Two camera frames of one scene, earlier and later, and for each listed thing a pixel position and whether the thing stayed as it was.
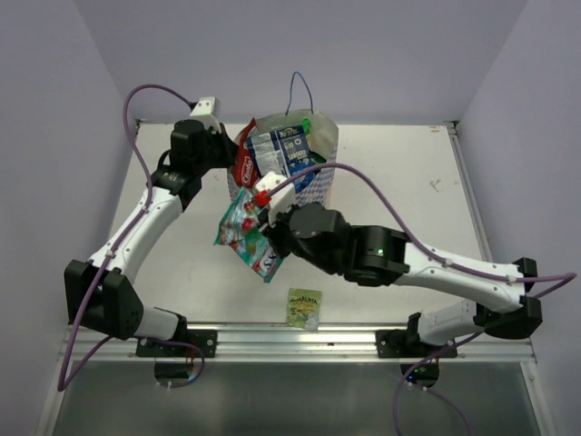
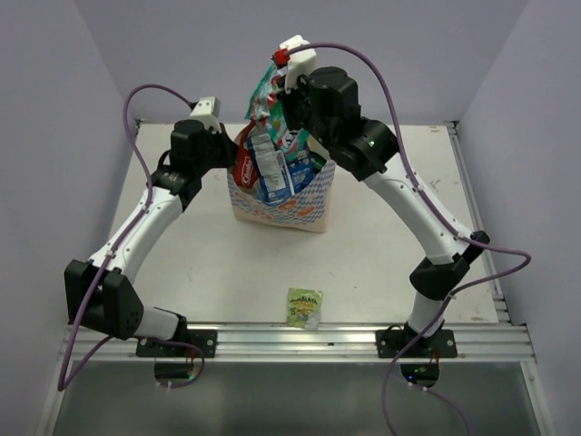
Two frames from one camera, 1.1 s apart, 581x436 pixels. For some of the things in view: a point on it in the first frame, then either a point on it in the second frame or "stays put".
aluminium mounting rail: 322,342 stays put
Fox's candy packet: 240,230 -> 263,107
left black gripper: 226,144 stays put
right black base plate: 408,343 stays put
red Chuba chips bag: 246,168 stays put
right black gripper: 272,232 -> 286,98
